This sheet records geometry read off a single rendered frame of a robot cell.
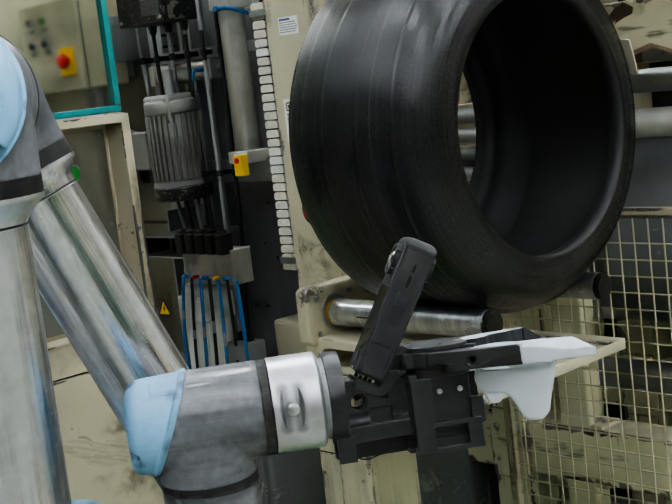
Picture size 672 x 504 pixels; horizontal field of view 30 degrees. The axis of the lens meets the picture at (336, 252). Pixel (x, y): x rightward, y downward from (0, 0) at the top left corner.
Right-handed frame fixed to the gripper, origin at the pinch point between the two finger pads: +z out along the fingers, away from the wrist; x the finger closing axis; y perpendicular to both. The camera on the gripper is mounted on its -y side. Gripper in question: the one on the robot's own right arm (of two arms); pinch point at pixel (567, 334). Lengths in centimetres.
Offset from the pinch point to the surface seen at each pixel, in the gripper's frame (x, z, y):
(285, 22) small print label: -115, -7, -48
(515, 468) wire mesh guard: -146, 30, 39
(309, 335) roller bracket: -108, -11, 5
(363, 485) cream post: -121, -4, 33
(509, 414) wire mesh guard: -144, 30, 28
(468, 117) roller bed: -138, 28, -30
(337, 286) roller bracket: -111, -5, -3
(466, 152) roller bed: -140, 27, -24
